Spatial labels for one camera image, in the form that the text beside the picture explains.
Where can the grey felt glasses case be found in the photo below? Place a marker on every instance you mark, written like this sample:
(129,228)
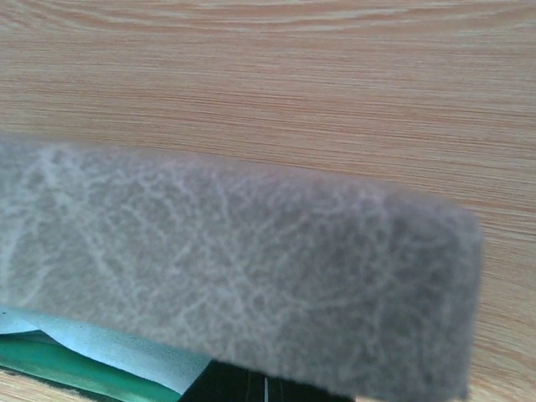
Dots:
(356,287)

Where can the light blue cleaning cloth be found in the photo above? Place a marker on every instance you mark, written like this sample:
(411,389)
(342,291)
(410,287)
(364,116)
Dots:
(170,367)

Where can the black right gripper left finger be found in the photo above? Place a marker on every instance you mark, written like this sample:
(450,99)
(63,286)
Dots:
(222,382)

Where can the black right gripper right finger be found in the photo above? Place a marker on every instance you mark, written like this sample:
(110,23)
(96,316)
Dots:
(280,390)

